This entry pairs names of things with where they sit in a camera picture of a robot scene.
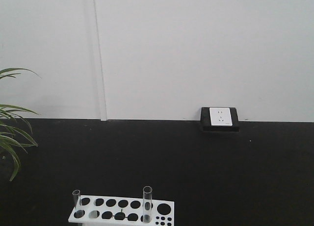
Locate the green potted spider plant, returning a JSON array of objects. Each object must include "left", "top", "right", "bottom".
[{"left": 0, "top": 68, "right": 41, "bottom": 182}]

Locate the wide transparent test tube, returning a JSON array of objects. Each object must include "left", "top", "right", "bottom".
[{"left": 143, "top": 186, "right": 153, "bottom": 223}]

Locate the thin transparent test tube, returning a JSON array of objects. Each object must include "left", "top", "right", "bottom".
[{"left": 72, "top": 189, "right": 84, "bottom": 218}]

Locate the white socket black base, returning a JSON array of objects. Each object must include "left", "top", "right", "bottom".
[{"left": 200, "top": 107, "right": 239, "bottom": 132}]

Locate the white wall cable conduit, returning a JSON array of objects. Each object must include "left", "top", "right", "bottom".
[{"left": 92, "top": 0, "right": 108, "bottom": 121}]

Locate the white test tube rack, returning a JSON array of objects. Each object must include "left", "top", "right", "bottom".
[{"left": 68, "top": 195, "right": 175, "bottom": 226}]

